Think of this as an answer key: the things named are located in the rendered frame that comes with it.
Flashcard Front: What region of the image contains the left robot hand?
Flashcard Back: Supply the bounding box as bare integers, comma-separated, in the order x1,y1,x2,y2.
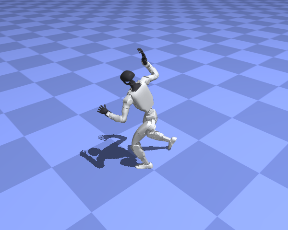
98,105,112,117

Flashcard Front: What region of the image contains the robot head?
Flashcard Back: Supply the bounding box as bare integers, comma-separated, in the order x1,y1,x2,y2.
120,70,141,92

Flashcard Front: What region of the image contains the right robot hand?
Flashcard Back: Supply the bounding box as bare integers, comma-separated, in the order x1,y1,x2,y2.
137,48,147,65

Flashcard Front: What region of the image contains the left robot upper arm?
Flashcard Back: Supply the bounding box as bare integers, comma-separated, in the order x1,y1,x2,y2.
121,94,133,123

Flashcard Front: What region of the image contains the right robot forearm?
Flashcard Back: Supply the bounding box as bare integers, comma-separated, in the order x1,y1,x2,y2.
141,61,159,77

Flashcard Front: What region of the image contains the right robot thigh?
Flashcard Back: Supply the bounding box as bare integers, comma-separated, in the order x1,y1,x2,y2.
143,114,155,138

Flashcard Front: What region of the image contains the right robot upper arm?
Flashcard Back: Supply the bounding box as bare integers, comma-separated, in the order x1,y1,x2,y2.
141,73,158,85

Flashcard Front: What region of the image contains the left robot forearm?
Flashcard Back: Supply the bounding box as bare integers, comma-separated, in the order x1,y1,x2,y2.
106,111,123,122

